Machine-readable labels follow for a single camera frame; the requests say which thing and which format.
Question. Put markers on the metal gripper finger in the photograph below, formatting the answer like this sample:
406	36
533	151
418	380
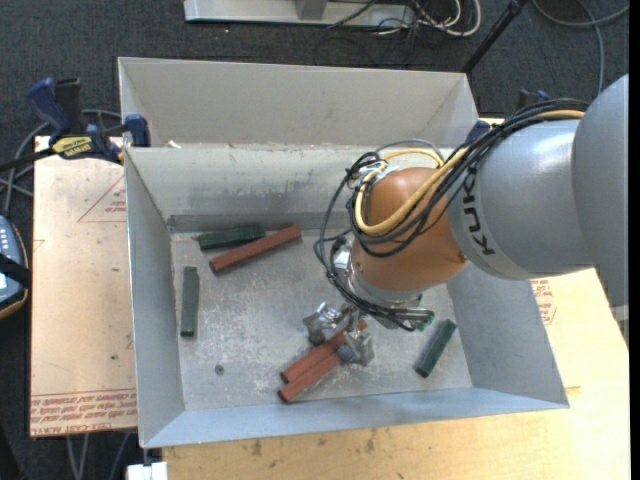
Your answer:
361	349
320	324

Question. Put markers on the red-brown flat block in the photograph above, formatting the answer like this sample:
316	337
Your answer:
255	249
312	359
307	383

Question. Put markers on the grey metal bin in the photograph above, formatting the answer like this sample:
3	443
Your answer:
260	318

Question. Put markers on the dark green flat block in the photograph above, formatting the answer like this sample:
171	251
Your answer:
190	300
435	349
231	236

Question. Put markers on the brown cardboard board red print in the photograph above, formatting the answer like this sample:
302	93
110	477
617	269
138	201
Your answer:
80	288

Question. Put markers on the black cylinder on white bracket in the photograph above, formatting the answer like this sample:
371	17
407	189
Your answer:
343	259

